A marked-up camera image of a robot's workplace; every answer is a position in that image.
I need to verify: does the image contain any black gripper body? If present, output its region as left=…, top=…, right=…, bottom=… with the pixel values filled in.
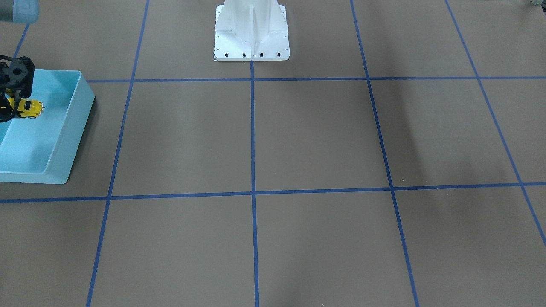
left=0, top=55, right=35, bottom=98

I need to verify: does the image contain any yellow beetle toy car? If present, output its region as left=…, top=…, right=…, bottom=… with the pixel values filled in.
left=10, top=98, right=44, bottom=119

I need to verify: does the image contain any light blue plastic bin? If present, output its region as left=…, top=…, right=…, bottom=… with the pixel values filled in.
left=0, top=69, right=95, bottom=184

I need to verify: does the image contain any white camera pedestal column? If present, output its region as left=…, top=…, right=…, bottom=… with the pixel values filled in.
left=213, top=0, right=290, bottom=62

